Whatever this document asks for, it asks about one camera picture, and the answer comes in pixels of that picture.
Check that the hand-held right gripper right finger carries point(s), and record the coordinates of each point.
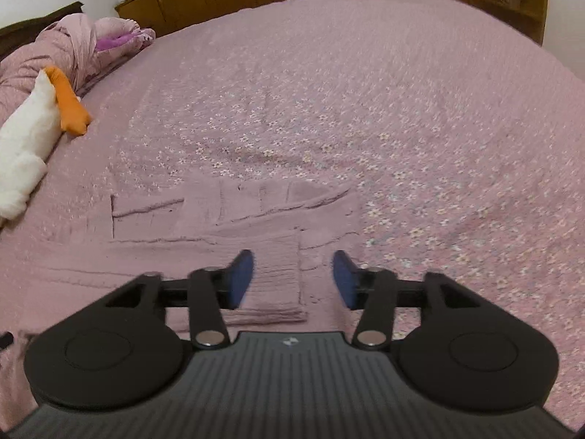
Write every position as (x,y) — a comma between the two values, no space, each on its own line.
(345,281)

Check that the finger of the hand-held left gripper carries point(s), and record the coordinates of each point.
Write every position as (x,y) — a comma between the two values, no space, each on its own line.
(4,341)

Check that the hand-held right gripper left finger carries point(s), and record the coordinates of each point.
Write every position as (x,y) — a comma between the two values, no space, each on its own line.
(240,279)

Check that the pink knit cardigan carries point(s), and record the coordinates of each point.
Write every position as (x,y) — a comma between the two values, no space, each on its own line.
(256,219)

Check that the pink floral bed sheet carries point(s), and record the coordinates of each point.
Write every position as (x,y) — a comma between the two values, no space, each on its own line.
(411,123)

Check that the white goose plush toy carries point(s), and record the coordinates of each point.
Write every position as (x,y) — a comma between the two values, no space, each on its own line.
(27,132)

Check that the pink quilt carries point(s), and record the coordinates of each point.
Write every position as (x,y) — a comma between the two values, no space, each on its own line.
(64,50)

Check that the wooden open shelf cabinet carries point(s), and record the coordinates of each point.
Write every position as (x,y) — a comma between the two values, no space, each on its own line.
(521,19)

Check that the dark wooden headboard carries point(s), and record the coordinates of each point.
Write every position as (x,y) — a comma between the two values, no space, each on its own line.
(27,25)

